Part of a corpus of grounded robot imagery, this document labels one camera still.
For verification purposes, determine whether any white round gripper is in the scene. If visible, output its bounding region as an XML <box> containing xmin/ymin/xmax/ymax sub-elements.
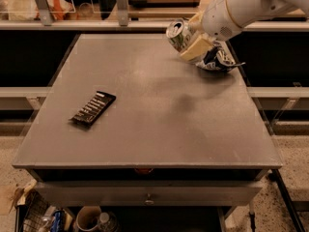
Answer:
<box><xmin>180</xmin><ymin>0</ymin><xmax>241</xmax><ymax>62</ymax></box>

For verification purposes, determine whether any white green 7up can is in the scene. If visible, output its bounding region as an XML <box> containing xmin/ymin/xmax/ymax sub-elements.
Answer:
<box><xmin>166</xmin><ymin>18</ymin><xmax>196</xmax><ymax>52</ymax></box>

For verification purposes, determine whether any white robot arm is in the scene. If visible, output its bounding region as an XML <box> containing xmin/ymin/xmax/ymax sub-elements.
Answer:
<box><xmin>180</xmin><ymin>0</ymin><xmax>309</xmax><ymax>62</ymax></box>

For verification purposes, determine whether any blue crumpled chip bag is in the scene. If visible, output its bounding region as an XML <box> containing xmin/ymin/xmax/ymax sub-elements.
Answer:
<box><xmin>196</xmin><ymin>42</ymin><xmax>242</xmax><ymax>73</ymax></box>

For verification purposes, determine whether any black chocolate bar wrapper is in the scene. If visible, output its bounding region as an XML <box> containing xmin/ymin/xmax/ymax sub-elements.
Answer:
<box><xmin>70</xmin><ymin>91</ymin><xmax>116</xmax><ymax>128</ymax></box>

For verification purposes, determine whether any orange white bag on shelf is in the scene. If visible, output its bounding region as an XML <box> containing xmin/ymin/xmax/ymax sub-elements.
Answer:
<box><xmin>7</xmin><ymin>0</ymin><xmax>74</xmax><ymax>25</ymax></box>

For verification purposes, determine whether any grey drawer with knob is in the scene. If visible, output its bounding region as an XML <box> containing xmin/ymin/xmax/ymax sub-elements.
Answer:
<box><xmin>36</xmin><ymin>181</ymin><xmax>262</xmax><ymax>207</ymax></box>

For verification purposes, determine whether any clear glass jar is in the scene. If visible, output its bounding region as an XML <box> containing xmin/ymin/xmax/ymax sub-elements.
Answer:
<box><xmin>98</xmin><ymin>212</ymin><xmax>120</xmax><ymax>232</ymax></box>

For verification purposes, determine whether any beige mug under table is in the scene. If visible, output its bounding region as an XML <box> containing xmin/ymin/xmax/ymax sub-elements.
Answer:
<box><xmin>76</xmin><ymin>206</ymin><xmax>101</xmax><ymax>232</ymax></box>

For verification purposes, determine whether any grey metal shelf rail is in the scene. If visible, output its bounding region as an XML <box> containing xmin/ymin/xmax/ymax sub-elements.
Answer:
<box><xmin>0</xmin><ymin>12</ymin><xmax>309</xmax><ymax>32</ymax></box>

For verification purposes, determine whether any wire basket with clutter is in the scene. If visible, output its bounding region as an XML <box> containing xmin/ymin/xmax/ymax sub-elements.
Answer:
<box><xmin>14</xmin><ymin>190</ymin><xmax>73</xmax><ymax>232</ymax></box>

